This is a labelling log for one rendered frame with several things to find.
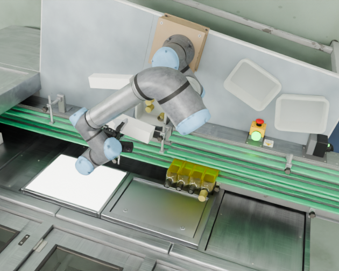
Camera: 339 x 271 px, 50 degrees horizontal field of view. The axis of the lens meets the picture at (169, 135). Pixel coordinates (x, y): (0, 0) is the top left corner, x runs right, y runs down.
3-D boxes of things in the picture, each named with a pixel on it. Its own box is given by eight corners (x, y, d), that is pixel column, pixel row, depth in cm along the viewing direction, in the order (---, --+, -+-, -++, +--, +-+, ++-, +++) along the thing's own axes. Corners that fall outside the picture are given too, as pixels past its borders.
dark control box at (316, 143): (305, 144, 179) (305, 154, 173) (310, 130, 175) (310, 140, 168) (323, 149, 178) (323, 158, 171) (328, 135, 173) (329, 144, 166)
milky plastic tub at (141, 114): (141, 113, 202) (134, 120, 195) (142, 75, 190) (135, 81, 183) (170, 120, 198) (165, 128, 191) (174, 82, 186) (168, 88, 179)
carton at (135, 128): (107, 108, 171) (101, 113, 166) (155, 126, 167) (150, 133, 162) (106, 118, 174) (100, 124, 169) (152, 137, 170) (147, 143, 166)
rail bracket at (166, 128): (163, 144, 191) (155, 157, 181) (166, 116, 182) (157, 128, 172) (169, 145, 190) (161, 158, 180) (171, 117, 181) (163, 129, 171)
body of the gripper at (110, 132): (105, 122, 160) (91, 136, 150) (122, 129, 158) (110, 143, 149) (103, 136, 164) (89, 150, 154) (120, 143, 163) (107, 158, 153)
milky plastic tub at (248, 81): (262, 105, 178) (260, 113, 171) (224, 79, 178) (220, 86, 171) (285, 79, 168) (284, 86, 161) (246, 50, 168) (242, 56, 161)
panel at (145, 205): (60, 156, 207) (21, 193, 180) (59, 151, 206) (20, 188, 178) (214, 200, 186) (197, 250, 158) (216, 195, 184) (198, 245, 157)
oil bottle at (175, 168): (177, 158, 193) (163, 182, 176) (178, 150, 190) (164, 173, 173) (188, 161, 192) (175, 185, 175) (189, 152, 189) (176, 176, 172)
